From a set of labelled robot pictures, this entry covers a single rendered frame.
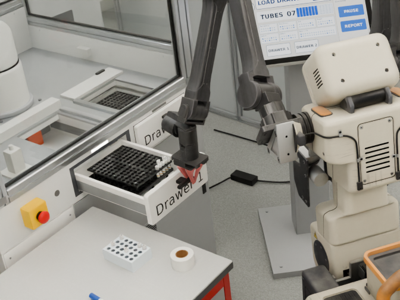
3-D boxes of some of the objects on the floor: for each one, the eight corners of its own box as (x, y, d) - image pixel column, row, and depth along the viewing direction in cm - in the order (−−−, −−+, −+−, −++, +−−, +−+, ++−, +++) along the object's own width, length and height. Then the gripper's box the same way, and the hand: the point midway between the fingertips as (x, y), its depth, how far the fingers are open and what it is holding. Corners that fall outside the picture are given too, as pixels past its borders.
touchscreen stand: (375, 266, 322) (380, 50, 270) (274, 279, 322) (258, 66, 270) (347, 202, 365) (347, 5, 314) (258, 213, 365) (242, 19, 313)
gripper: (168, 141, 225) (172, 183, 233) (194, 150, 219) (198, 193, 227) (182, 131, 229) (186, 172, 237) (208, 140, 223) (211, 182, 232)
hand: (191, 180), depth 232 cm, fingers closed, pressing on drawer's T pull
